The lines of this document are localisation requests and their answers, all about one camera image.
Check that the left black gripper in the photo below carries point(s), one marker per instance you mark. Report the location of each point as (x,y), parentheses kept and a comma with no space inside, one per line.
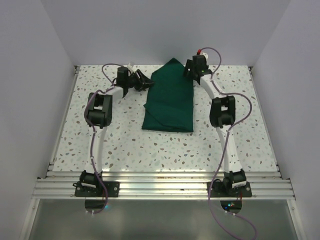
(143,83)

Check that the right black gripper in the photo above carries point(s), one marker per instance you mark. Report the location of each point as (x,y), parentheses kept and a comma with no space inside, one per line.
(189,65)

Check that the green surgical drape cloth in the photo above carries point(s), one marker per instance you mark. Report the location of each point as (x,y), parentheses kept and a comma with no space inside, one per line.
(169,105)

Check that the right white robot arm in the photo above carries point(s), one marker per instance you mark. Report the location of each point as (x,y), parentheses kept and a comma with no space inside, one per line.
(222,116)

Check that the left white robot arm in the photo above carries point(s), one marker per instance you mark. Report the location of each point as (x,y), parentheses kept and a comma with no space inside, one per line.
(98,115)

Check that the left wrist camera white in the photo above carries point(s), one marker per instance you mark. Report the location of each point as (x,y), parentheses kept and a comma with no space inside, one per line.
(131,67)

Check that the right wrist camera red-capped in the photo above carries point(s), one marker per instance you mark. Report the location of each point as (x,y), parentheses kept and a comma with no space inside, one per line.
(200,52)

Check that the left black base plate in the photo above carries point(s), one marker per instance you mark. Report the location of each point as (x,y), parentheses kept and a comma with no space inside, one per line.
(111,189)

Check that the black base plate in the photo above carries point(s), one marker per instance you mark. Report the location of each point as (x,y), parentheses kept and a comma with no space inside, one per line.
(111,189)
(219,190)

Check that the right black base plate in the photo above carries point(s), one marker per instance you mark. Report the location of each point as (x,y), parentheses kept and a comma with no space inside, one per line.
(219,190)

